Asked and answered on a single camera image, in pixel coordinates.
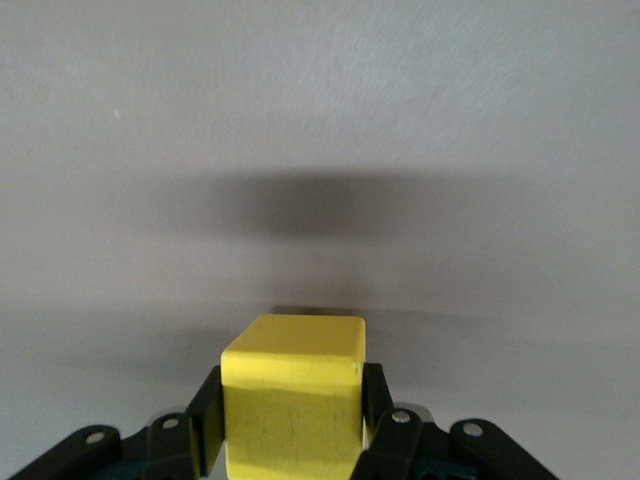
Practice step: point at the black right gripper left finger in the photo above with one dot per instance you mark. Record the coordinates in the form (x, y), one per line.
(205, 415)

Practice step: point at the yellow cube block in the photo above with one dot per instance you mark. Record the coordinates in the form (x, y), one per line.
(290, 400)

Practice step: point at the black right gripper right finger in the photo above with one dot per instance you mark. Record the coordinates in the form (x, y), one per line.
(375, 400)

